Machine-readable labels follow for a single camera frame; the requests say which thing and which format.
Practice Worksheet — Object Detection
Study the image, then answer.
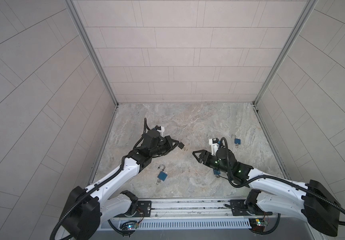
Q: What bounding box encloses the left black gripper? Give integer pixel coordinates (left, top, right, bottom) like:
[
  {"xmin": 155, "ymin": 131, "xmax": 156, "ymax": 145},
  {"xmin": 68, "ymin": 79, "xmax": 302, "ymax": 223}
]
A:
[{"xmin": 148, "ymin": 136, "xmax": 179, "ymax": 158}]

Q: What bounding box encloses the black padlock with key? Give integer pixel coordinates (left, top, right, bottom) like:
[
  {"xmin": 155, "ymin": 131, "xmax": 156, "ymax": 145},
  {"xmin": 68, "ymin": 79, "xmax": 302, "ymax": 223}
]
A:
[{"xmin": 178, "ymin": 142, "xmax": 184, "ymax": 150}]

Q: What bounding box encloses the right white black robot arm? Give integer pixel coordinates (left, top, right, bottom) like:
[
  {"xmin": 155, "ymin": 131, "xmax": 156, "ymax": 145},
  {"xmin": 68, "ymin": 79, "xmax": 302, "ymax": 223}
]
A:
[{"xmin": 192, "ymin": 138, "xmax": 345, "ymax": 237}]

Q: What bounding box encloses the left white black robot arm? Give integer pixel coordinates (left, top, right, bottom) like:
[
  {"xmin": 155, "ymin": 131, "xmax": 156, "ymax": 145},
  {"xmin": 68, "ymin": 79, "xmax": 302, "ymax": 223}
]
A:
[{"xmin": 50, "ymin": 123, "xmax": 184, "ymax": 240}]

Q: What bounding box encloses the right blue padlock with key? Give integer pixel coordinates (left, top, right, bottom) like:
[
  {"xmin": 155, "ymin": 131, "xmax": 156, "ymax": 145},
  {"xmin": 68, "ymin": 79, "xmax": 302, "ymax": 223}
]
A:
[{"xmin": 213, "ymin": 169, "xmax": 220, "ymax": 178}]

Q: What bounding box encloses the blue padlock with key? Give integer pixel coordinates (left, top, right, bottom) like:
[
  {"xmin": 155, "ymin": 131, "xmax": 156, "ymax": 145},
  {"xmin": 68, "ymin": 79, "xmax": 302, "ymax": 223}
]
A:
[
  {"xmin": 213, "ymin": 169, "xmax": 220, "ymax": 178},
  {"xmin": 156, "ymin": 164, "xmax": 168, "ymax": 185}
]

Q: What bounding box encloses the left blue padlock with key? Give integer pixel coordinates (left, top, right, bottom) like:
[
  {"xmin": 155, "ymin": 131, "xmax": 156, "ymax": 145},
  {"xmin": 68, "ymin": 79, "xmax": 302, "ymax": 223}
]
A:
[{"xmin": 156, "ymin": 164, "xmax": 168, "ymax": 185}]

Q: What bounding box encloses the far small blue padlock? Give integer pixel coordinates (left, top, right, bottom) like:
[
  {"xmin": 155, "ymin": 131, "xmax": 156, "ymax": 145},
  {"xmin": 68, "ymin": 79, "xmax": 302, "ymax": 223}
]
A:
[{"xmin": 231, "ymin": 134, "xmax": 241, "ymax": 148}]

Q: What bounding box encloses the right circuit board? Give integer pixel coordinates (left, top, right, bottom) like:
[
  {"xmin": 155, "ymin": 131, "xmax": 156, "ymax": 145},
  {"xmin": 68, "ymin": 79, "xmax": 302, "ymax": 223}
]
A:
[{"xmin": 249, "ymin": 219, "xmax": 269, "ymax": 233}]

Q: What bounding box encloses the left green circuit board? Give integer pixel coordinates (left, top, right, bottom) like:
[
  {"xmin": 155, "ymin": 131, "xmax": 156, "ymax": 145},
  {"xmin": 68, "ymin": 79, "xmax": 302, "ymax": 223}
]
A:
[{"xmin": 120, "ymin": 221, "xmax": 139, "ymax": 231}]

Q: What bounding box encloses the white vent grille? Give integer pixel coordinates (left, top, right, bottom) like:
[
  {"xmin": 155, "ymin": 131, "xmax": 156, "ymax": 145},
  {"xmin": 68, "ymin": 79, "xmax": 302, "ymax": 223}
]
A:
[{"xmin": 112, "ymin": 218, "xmax": 251, "ymax": 231}]

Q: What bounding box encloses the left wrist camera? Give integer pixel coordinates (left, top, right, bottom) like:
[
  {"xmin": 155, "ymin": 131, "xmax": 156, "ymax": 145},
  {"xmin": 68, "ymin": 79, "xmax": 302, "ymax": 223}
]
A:
[{"xmin": 154, "ymin": 126, "xmax": 165, "ymax": 136}]

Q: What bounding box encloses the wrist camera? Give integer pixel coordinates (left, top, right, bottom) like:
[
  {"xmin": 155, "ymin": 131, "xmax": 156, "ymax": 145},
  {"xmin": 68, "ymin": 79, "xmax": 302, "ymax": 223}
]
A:
[
  {"xmin": 208, "ymin": 138, "xmax": 220, "ymax": 156},
  {"xmin": 154, "ymin": 126, "xmax": 165, "ymax": 136}
]

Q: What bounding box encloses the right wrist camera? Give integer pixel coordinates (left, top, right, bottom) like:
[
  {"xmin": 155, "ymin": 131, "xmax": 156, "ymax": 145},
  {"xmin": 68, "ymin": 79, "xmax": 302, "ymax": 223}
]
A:
[{"xmin": 208, "ymin": 138, "xmax": 220, "ymax": 156}]

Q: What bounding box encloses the aluminium mounting rail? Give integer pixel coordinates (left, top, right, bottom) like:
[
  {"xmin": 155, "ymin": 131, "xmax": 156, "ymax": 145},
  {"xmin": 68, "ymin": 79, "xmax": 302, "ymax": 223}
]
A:
[{"xmin": 97, "ymin": 196, "xmax": 315, "ymax": 221}]

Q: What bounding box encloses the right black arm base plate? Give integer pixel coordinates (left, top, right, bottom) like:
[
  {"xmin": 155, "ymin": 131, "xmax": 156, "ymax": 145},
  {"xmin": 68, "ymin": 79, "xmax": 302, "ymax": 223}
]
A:
[{"xmin": 224, "ymin": 200, "xmax": 272, "ymax": 217}]

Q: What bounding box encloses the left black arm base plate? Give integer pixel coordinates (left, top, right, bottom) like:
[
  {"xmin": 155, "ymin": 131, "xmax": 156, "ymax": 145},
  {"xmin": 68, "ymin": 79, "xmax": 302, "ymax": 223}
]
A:
[{"xmin": 124, "ymin": 201, "xmax": 152, "ymax": 218}]

